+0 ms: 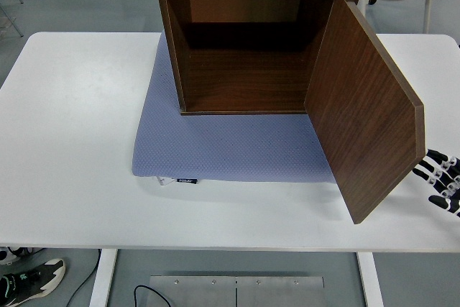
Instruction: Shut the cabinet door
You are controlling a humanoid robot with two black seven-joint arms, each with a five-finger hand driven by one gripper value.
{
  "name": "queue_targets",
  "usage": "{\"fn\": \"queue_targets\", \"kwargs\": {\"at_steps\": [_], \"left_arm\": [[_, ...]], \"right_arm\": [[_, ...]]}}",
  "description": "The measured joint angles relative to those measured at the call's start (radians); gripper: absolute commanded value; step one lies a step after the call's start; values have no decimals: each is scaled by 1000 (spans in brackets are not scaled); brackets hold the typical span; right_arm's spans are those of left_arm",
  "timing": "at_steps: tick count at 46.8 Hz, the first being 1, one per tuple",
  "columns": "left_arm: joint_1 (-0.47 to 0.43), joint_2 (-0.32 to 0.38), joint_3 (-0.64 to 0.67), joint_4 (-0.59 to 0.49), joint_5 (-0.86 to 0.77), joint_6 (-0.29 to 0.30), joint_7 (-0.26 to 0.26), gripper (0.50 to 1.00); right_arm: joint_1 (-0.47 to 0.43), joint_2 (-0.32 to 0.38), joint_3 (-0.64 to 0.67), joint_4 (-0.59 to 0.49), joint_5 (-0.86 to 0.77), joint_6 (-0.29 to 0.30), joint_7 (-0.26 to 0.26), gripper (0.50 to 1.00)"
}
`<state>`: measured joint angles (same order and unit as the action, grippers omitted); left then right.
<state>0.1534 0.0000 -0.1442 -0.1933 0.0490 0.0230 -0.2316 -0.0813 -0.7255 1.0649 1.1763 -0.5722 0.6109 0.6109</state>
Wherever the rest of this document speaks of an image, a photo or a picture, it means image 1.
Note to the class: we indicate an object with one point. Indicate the person's white shoe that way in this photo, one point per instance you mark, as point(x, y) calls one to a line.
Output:
point(7, 255)

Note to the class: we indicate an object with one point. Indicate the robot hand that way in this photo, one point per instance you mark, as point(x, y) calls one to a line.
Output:
point(453, 205)

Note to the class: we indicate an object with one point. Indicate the blue-grey perforated mat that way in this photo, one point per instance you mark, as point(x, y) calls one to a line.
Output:
point(233, 149)

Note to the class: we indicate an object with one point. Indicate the brown wooden cabinet door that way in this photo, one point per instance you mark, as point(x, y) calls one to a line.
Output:
point(359, 105)

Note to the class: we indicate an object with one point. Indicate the white table leg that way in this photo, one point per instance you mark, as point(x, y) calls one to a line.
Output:
point(370, 282)
point(102, 278)

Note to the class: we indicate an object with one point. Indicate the grey metal rack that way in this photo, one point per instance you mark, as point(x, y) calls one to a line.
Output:
point(14, 23)

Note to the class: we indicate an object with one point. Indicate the black mat label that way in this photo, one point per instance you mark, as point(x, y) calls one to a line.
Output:
point(188, 180)

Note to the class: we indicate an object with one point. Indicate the white mat tag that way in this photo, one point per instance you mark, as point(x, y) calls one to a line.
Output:
point(163, 181)

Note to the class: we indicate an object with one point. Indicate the person's black green-marked shoe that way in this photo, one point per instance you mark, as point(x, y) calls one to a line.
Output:
point(32, 282)

